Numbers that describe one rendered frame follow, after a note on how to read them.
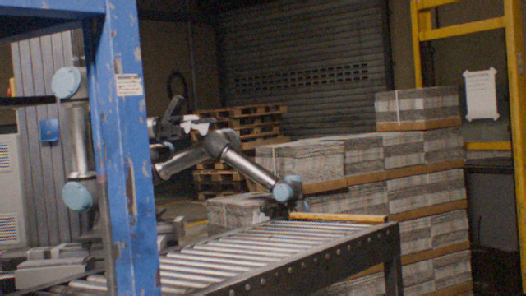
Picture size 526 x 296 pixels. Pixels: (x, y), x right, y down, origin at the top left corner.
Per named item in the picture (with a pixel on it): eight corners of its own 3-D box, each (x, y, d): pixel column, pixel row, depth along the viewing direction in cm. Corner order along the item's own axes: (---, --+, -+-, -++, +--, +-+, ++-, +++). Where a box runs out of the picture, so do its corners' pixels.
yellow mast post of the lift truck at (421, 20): (429, 274, 461) (409, 2, 451) (438, 270, 466) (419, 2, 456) (440, 275, 453) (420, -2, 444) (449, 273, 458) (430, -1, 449)
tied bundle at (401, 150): (339, 178, 396) (335, 136, 395) (379, 171, 412) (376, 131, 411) (385, 180, 364) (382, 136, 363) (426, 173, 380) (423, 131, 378)
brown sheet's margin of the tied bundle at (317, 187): (279, 192, 343) (279, 183, 343) (327, 185, 358) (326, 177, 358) (298, 194, 330) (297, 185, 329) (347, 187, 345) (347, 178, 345)
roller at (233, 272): (145, 273, 231) (144, 257, 230) (257, 286, 201) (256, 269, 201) (133, 276, 227) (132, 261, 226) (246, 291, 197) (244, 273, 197)
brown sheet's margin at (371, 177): (297, 182, 381) (297, 174, 380) (340, 176, 396) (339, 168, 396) (342, 186, 348) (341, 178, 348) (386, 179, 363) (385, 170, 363)
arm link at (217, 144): (203, 126, 309) (295, 187, 297) (213, 125, 320) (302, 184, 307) (191, 149, 312) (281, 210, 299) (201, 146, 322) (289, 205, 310)
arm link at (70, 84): (112, 207, 272) (99, 65, 269) (85, 214, 259) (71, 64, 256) (88, 207, 277) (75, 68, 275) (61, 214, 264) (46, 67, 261)
